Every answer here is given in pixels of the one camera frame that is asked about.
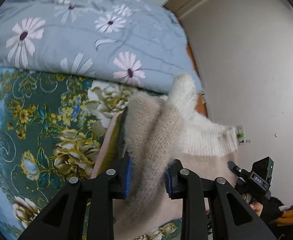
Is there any beige fuzzy cartoon sweater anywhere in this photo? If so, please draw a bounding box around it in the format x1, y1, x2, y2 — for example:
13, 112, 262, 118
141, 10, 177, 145
114, 74, 238, 239

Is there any dark clothes pile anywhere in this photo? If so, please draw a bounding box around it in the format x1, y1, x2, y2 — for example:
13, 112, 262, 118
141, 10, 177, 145
260, 197, 293, 226

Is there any person's right hand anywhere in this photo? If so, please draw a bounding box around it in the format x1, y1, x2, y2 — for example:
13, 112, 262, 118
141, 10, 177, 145
249, 202, 263, 217

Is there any olive green folded garment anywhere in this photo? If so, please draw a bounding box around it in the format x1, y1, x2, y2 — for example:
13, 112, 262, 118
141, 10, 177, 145
101, 109, 127, 171

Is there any blue floral fleece blanket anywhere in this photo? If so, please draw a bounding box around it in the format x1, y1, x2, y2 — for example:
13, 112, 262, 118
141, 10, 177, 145
0, 67, 181, 239

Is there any light blue floral quilt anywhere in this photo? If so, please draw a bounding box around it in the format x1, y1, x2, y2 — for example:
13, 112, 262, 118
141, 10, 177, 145
0, 0, 202, 93

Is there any white wall socket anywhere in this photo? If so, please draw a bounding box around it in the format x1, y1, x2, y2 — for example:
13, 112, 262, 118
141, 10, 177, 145
236, 125, 251, 146

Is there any orange wooden bed frame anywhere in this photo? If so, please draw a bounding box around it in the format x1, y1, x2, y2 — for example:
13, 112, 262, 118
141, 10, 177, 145
187, 43, 208, 117

